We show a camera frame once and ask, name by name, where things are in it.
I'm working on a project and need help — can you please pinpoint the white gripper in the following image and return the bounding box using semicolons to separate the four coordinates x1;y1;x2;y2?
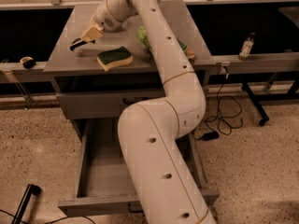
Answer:
81;7;122;42

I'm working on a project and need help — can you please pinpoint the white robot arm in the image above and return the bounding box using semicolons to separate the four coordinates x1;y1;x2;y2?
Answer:
83;0;216;224

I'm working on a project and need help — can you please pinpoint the grey drawer cabinet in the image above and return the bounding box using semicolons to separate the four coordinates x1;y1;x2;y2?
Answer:
42;0;217;142

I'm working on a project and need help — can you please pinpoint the grey upper drawer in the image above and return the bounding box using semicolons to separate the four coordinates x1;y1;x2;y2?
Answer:
56;90;164;119

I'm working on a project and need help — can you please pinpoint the grey open middle drawer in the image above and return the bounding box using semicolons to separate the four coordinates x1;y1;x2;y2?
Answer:
57;117;221;218

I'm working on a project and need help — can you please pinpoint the green yellow sponge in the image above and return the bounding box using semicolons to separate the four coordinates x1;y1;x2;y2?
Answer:
97;47;133;71

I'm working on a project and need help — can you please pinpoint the green chip bag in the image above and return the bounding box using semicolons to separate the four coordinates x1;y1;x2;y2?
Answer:
136;25;195;60

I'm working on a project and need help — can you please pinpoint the small clear bottle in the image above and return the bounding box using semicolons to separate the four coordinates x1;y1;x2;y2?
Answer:
238;33;255;61

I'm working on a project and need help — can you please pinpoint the black power adapter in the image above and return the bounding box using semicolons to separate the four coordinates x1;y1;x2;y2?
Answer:
202;131;219;141

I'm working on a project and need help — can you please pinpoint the black stand leg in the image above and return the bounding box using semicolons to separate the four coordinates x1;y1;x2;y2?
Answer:
11;184;41;224

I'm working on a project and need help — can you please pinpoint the black caster leg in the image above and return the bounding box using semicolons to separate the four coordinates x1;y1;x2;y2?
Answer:
242;82;269;127

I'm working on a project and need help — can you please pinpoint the grey side rail bench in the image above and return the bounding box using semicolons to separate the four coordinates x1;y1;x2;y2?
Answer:
0;52;299;83

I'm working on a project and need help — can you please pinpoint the black power cable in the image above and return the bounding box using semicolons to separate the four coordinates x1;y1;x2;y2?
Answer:
193;73;244;142

